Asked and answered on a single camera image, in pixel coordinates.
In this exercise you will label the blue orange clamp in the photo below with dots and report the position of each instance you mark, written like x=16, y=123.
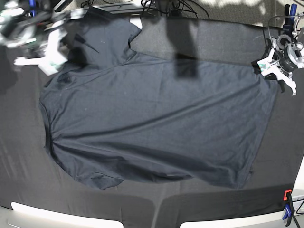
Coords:
x=289, y=214

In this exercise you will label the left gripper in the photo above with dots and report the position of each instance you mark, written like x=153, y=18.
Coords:
x=282, y=57

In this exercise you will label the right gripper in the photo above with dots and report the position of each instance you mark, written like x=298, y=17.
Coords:
x=51, y=51

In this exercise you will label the white tab on cloth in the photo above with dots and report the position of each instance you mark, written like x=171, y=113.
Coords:
x=136, y=20

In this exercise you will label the dark blue t-shirt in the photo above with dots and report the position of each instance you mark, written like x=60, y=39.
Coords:
x=113, y=114

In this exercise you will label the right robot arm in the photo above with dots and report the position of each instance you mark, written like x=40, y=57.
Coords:
x=35, y=28

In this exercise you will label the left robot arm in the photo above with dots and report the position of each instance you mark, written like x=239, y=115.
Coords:
x=299, y=33

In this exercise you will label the blue clamp top right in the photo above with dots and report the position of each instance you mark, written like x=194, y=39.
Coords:
x=289, y=12

